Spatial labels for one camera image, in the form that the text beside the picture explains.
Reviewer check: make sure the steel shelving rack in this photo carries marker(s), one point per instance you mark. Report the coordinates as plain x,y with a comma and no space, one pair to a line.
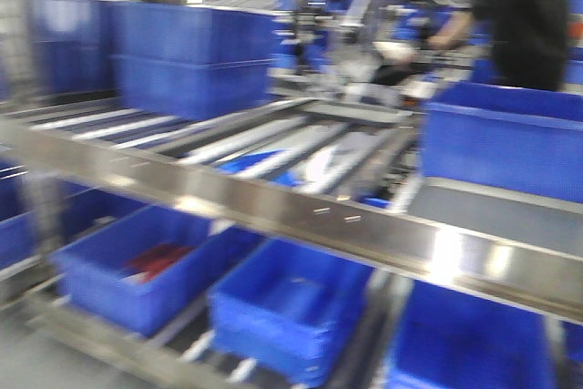
537,279

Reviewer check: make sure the blue bin with red parts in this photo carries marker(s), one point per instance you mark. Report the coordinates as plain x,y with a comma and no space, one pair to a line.
142,270

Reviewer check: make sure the person in black clothes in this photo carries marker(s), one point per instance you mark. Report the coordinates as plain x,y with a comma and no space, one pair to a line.
529,39

